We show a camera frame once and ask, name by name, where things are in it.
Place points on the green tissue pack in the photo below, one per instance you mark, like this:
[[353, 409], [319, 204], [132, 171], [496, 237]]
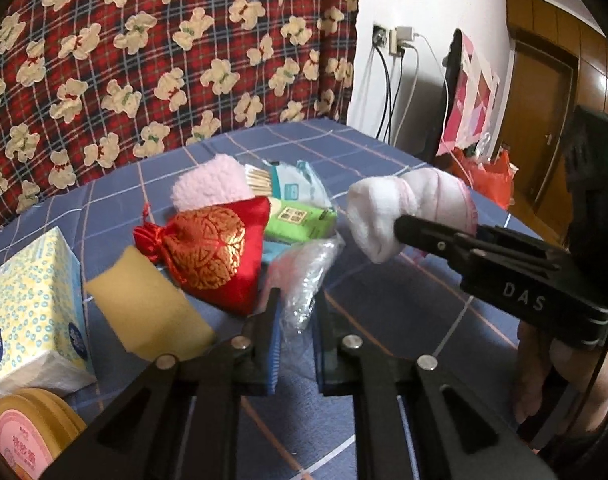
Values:
[[299, 220]]

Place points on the cotton swab packet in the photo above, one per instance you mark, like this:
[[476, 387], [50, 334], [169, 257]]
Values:
[[294, 185]]

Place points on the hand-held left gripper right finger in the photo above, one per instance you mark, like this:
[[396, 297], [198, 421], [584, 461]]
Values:
[[321, 350]]

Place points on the person's right hand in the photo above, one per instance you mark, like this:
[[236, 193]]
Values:
[[531, 370]]

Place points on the black upright panel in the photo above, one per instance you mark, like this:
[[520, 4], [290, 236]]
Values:
[[444, 110]]

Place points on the yellow blue patterned tissue box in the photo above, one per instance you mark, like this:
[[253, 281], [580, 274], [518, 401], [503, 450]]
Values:
[[33, 310]]

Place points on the wall socket with chargers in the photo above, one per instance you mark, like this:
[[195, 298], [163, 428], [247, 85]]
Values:
[[401, 40]]

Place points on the white pink sock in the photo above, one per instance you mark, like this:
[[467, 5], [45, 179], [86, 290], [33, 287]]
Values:
[[379, 210]]

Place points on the yellow sponge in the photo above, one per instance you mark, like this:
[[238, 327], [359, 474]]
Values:
[[143, 305]]

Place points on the blue plaid bed sheet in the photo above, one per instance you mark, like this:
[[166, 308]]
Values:
[[384, 310]]

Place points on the wooden wardrobe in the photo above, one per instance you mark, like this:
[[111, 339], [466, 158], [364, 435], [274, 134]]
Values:
[[584, 60]]

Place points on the pink fluffy cloth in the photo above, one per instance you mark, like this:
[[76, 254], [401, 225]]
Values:
[[208, 185]]

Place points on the red plastic bag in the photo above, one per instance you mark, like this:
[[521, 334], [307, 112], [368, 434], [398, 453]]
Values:
[[489, 180]]

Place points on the person's right forearm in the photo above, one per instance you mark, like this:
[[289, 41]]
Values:
[[584, 435]]

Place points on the clear plastic bag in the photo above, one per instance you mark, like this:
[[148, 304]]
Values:
[[304, 270]]

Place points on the light blue cloth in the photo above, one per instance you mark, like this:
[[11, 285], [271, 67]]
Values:
[[267, 253]]

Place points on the wooden door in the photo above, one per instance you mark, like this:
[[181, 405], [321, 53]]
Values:
[[539, 110]]

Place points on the round tin with pink lid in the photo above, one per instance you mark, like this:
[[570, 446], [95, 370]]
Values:
[[23, 435]]

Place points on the red plaid bear-print blanket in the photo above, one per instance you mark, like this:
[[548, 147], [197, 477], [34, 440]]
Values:
[[133, 85]]

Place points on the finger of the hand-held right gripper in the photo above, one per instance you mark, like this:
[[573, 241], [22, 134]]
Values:
[[434, 235]]

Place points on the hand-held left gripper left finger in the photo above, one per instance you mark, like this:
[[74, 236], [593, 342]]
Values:
[[272, 350]]

